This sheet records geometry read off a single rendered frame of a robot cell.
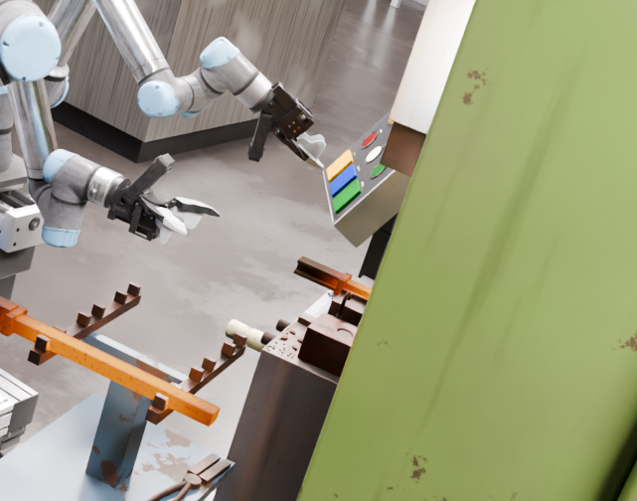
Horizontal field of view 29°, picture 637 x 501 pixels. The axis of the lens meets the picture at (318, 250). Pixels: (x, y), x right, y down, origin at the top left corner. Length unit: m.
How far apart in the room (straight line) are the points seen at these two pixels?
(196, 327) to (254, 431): 1.99
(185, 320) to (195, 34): 1.58
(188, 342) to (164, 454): 1.92
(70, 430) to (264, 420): 0.35
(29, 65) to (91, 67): 3.18
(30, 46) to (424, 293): 0.94
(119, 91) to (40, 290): 1.48
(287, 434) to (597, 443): 0.66
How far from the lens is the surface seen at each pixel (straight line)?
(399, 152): 2.19
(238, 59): 2.67
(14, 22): 2.37
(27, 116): 2.59
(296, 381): 2.22
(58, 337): 1.95
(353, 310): 2.30
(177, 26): 5.28
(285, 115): 2.71
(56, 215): 2.57
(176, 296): 4.43
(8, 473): 2.11
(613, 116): 1.69
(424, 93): 2.11
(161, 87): 2.58
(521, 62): 1.70
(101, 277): 4.42
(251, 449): 2.31
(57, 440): 2.21
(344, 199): 2.79
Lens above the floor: 1.92
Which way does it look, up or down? 22 degrees down
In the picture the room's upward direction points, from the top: 19 degrees clockwise
